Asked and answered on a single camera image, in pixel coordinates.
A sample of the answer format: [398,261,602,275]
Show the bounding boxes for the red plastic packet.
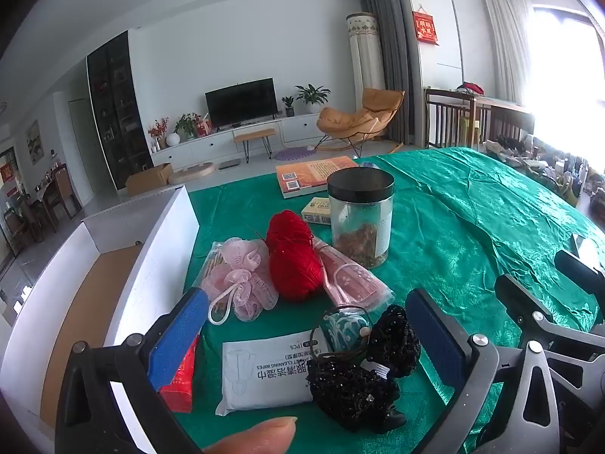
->
[158,336,202,414]

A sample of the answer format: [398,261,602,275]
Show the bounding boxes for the red flowers in vase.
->
[147,117,170,149]

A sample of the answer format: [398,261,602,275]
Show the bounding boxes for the black glass display cabinet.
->
[86,31,154,190]

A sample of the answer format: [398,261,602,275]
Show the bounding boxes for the small wooden bench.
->
[233,127,277,164]

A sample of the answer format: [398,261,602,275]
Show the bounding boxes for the standing air conditioner with cover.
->
[346,12,389,117]

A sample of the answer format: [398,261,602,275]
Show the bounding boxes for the teal patterned sachet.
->
[318,306,374,355]

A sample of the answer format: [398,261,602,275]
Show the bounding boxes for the clear packet of wooden chopsticks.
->
[201,241,223,289]

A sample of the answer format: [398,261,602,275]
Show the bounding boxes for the large green potted plant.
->
[295,84,332,114]

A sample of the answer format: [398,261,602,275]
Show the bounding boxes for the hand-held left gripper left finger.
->
[56,288,211,454]

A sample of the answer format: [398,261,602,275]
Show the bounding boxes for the black flat television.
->
[205,77,279,129]

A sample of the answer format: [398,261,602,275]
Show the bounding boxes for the dark wooden railing bench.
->
[424,86,535,149]

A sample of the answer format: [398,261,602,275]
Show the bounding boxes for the brown cardboard box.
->
[125,163,175,196]

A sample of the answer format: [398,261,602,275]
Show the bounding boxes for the purple round rug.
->
[273,146,317,162]

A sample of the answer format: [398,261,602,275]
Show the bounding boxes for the wooden dining chair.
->
[47,163,83,221]

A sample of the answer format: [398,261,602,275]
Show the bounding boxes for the small yellow card box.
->
[301,196,332,224]

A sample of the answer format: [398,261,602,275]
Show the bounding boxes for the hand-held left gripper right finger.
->
[405,288,563,454]

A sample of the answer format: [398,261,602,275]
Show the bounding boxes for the pile of household clutter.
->
[487,135,605,209]

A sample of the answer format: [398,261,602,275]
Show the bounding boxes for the clear packet with pink cloth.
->
[312,239,395,310]

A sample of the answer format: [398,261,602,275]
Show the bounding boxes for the orange rocking chair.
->
[316,87,406,157]

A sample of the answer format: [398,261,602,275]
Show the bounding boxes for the leafy plant beside red flowers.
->
[175,112,199,141]

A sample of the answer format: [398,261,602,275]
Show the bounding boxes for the clear jar with black lid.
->
[326,168,395,269]

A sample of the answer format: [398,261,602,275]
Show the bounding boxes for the green satin tablecloth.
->
[182,146,605,454]

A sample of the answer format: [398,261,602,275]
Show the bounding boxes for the black beaded pouch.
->
[306,303,422,436]

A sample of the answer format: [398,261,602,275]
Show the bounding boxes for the white television cabinet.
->
[150,113,332,168]

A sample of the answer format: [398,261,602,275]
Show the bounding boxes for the orange book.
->
[275,155,360,199]

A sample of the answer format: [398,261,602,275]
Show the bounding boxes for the white wet wipes packet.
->
[215,328,332,417]

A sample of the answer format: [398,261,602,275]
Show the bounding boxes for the red yarn ball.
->
[265,210,323,302]

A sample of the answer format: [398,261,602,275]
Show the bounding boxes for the red wall hanging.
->
[411,7,440,45]

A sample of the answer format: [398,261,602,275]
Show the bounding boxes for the person's left hand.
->
[202,415,298,454]

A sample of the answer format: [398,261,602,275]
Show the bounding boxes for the white cardboard box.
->
[0,184,202,454]

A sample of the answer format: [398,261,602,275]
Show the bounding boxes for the grey curtain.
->
[358,0,421,147]

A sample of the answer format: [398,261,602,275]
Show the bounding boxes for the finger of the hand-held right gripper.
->
[494,273,605,356]
[554,249,605,311]

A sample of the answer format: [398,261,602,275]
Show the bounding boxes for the pink mesh bath pouf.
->
[201,236,281,326]

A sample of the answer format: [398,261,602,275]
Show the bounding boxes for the round wooden stool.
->
[168,162,218,185]

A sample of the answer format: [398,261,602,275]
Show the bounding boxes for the white sheer curtain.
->
[482,0,537,105]

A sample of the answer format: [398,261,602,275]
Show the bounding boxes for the framed wall picture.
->
[25,120,45,164]

